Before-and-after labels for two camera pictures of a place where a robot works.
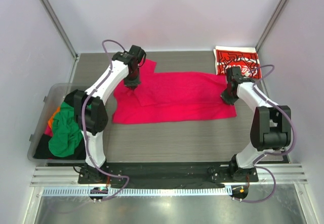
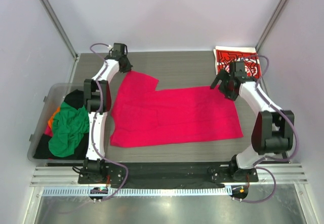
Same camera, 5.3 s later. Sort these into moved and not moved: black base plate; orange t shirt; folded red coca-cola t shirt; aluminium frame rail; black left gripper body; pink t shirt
Moved: black left gripper body; pink t shirt
Not moved: black base plate; folded red coca-cola t shirt; orange t shirt; aluminium frame rail
